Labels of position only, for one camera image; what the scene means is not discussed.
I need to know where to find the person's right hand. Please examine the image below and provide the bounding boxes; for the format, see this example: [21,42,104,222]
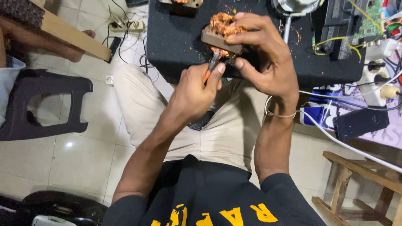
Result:
[225,12,300,111]

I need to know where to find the person's left hand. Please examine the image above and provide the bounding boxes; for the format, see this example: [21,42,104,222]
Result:
[168,62,226,127]

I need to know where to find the orange handled pliers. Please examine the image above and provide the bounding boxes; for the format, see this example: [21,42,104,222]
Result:
[202,50,221,85]

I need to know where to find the motor stator with copper winding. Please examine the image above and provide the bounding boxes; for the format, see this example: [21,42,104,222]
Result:
[201,13,249,59]

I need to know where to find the person's beige trousers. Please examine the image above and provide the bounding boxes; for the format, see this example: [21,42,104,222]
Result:
[113,63,268,174]

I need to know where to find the black felt covered box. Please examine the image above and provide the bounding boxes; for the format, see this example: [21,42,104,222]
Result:
[147,0,367,89]

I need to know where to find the silver metal part with rod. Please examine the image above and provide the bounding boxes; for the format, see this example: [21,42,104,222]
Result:
[271,0,325,45]

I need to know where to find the blue and white banner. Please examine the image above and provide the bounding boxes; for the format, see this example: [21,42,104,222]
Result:
[299,50,402,149]

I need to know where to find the black electronics casing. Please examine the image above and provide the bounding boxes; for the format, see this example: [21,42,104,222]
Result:
[312,0,379,61]

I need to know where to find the black remote control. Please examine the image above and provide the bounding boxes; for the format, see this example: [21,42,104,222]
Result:
[104,37,122,64]

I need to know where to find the white power strip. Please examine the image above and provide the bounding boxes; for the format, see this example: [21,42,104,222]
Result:
[109,20,146,32]

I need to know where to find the copper wound stator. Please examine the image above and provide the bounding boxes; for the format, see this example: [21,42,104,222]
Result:
[158,0,204,17]

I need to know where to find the person's black printed shirt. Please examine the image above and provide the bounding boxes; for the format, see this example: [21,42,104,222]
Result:
[100,154,328,226]

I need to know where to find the black smartphone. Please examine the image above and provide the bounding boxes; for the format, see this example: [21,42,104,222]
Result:
[333,108,390,141]

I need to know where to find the large white socket strip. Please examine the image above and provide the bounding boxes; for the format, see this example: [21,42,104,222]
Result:
[358,38,402,108]

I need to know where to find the green circuit board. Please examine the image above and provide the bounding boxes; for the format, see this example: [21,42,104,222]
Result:
[353,0,386,41]

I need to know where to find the wooden stool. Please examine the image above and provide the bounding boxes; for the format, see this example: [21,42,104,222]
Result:
[311,151,402,226]

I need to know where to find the wooden plank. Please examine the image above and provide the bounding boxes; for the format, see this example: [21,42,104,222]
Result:
[30,0,112,62]

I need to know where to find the glossy black helmet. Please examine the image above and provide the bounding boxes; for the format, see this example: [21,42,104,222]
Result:
[21,190,108,226]

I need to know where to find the dark plastic stool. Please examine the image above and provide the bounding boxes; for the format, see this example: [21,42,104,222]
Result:
[0,69,94,142]

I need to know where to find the thin wrist bracelet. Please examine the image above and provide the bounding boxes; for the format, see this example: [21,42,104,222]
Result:
[265,96,301,119]

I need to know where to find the black cables bundle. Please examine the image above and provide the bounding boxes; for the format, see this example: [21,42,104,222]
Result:
[102,0,159,83]

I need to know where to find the yellow wire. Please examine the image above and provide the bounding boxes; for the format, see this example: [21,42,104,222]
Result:
[313,0,385,61]

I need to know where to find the thick white cable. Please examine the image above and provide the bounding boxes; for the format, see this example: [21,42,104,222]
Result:
[298,89,402,174]

